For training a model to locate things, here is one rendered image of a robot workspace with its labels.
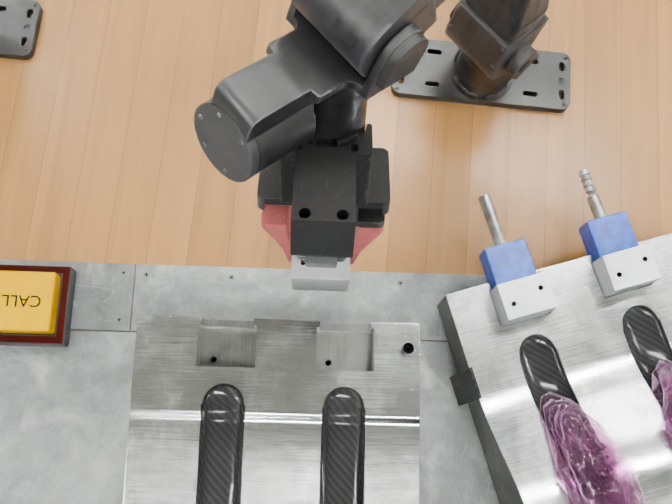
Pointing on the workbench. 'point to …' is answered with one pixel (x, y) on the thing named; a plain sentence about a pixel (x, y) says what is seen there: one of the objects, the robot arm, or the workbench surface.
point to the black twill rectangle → (465, 387)
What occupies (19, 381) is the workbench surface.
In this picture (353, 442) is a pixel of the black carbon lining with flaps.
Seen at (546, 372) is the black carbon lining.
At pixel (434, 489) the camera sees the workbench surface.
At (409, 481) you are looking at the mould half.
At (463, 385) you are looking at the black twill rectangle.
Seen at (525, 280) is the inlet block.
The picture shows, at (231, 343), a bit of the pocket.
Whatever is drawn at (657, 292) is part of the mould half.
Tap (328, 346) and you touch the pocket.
